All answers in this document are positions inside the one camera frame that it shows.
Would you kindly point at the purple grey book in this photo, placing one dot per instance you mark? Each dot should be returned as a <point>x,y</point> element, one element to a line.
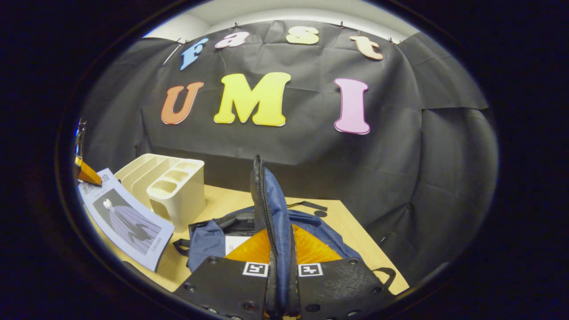
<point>129,222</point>

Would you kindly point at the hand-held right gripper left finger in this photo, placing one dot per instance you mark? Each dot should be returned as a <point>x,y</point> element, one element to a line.
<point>222,286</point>

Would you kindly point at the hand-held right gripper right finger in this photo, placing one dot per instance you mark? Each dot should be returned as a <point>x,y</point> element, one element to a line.
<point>342,289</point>

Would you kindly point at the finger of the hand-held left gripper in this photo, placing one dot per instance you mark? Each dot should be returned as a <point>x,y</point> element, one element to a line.
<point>89,174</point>

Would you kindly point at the navy blue schoolbag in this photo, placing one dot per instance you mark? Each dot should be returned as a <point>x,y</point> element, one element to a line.
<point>271,200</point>

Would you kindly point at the black backdrop cloth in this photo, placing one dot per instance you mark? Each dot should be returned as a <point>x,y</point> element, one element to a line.
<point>400,155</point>

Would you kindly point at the cream plastic bookshelf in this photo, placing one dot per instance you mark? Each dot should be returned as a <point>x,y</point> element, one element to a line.
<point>182,195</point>

